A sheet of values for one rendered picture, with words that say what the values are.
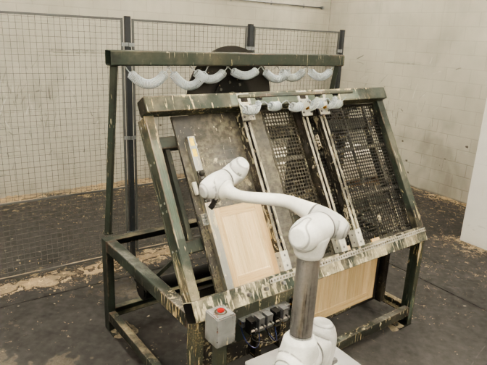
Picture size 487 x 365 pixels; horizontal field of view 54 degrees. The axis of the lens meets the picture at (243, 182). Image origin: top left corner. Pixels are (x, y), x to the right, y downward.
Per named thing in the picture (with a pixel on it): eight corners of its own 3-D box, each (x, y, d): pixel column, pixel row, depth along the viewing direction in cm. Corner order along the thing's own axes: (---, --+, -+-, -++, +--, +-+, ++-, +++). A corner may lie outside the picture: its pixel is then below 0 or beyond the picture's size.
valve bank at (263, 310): (246, 357, 275) (248, 320, 268) (232, 344, 285) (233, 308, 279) (309, 329, 304) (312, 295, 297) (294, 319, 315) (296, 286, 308)
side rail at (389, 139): (406, 229, 398) (417, 227, 389) (367, 105, 413) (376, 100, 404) (412, 227, 403) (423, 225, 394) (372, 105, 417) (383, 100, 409)
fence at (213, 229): (224, 290, 284) (227, 290, 281) (184, 138, 297) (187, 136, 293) (230, 288, 287) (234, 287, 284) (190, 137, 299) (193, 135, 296)
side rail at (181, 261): (182, 303, 274) (191, 302, 265) (137, 122, 289) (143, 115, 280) (191, 300, 278) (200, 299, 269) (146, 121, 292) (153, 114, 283)
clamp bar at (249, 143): (276, 273, 308) (299, 269, 288) (227, 99, 323) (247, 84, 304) (288, 269, 313) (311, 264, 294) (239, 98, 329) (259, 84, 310)
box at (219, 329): (216, 350, 251) (217, 320, 245) (204, 339, 260) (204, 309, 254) (235, 342, 258) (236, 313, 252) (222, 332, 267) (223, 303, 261)
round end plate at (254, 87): (189, 153, 364) (190, 44, 341) (185, 152, 368) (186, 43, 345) (270, 144, 410) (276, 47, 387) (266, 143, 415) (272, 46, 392)
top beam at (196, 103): (140, 118, 284) (146, 112, 276) (136, 102, 285) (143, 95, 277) (378, 102, 413) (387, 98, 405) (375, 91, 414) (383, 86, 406)
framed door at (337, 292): (292, 329, 358) (293, 331, 357) (297, 262, 342) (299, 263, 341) (369, 295, 411) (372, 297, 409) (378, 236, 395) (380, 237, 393)
